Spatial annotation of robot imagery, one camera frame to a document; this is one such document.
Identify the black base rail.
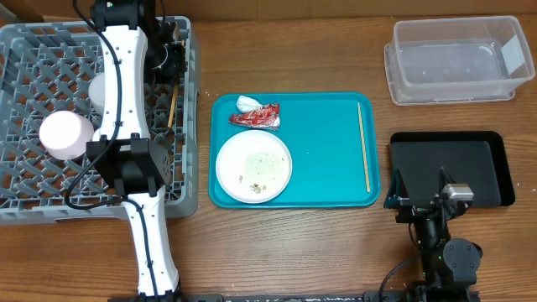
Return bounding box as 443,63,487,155
108,290,481,302

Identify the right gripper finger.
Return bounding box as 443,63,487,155
438,167,455,197
383,167,409,209

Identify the grey dishwasher rack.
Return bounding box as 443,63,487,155
1,16,201,225

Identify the grey bowl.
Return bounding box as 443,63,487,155
88,73,105,116

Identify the white cup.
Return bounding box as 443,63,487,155
91,128,101,142

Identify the wooden chopstick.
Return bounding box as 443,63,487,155
357,102,371,193
167,84,179,129

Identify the black tray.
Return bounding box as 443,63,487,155
389,131,516,208

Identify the clear plastic bin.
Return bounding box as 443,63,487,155
383,16,536,106

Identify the white crumpled napkin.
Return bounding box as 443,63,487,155
236,96,263,113

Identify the pink bowl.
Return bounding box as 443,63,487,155
39,111,94,160

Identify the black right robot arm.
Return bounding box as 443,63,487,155
378,168,483,302

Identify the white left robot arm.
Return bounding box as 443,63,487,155
86,1,185,301

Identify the teal plastic tray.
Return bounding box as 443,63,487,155
208,91,382,210

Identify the white dinner plate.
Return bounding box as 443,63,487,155
216,130,293,205

